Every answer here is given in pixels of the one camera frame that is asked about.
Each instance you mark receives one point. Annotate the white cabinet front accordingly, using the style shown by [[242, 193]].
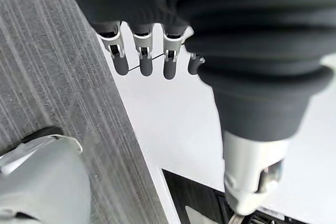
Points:
[[170, 119]]

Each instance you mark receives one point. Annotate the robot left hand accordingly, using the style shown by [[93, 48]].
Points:
[[236, 24]]

